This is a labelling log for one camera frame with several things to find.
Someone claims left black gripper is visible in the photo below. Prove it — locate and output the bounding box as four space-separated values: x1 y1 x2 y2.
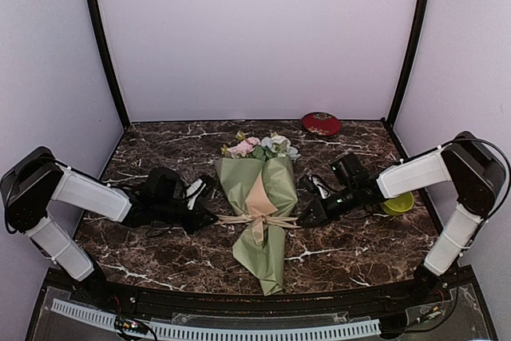
153 199 216 235

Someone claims green and pink wrapping paper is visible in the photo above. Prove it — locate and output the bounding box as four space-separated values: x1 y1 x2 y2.
216 157 298 295

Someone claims tan ribbon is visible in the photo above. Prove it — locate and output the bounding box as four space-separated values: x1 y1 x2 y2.
216 214 299 245

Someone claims white fake flower stem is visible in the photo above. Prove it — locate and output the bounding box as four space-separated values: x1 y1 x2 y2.
260 133 301 161

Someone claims pink rose fake flower stem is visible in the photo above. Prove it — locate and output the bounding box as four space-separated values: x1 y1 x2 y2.
221 131 260 159

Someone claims lime green plastic bowl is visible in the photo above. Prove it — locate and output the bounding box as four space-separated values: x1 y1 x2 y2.
380 192 414 216

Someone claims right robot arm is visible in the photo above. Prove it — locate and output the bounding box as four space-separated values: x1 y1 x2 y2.
298 131 510 304

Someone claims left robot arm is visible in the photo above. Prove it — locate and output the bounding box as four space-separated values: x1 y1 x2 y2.
1 146 219 306

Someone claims red floral plate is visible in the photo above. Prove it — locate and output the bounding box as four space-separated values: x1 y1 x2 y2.
300 112 342 137

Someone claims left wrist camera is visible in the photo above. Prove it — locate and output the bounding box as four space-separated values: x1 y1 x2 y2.
184 175 215 211

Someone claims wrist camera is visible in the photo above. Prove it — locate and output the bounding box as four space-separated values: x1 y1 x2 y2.
184 175 215 211
299 175 331 199

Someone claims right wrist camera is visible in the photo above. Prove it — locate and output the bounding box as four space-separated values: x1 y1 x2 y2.
299 175 331 199

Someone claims white slotted cable duct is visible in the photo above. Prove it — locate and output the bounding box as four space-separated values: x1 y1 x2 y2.
50 299 381 340

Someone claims black front table rail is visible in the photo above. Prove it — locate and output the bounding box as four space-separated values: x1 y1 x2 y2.
106 281 417 317

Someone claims right black frame post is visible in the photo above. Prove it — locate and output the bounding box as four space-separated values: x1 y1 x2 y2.
386 0 428 130

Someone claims black frame post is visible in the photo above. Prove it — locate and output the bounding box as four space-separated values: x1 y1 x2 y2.
86 0 131 129
386 0 428 130

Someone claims left black frame post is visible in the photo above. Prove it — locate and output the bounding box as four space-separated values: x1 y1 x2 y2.
86 0 131 129

